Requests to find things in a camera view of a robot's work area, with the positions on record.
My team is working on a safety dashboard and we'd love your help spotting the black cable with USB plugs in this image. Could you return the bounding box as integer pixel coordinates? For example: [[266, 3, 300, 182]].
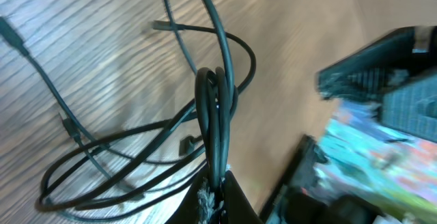
[[33, 0, 257, 222]]

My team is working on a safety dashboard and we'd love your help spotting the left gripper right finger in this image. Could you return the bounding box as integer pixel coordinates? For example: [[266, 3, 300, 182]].
[[220, 171, 263, 224]]

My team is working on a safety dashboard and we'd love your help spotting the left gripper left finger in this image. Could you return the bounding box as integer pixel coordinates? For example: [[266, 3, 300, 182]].
[[165, 169, 214, 224]]

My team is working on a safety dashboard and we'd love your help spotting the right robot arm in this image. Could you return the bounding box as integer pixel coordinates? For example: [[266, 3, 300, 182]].
[[259, 26, 436, 223]]

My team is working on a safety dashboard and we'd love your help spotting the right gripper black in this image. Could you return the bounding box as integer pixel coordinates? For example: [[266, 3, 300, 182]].
[[317, 26, 436, 142]]

